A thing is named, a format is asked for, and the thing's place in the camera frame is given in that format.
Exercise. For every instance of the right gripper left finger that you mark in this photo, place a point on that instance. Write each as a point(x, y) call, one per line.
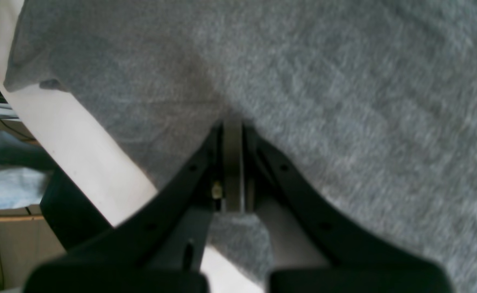
point(160, 248)

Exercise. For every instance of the grey t-shirt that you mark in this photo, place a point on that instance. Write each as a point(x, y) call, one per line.
point(375, 101)

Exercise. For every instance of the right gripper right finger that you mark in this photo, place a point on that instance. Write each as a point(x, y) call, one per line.
point(318, 249)

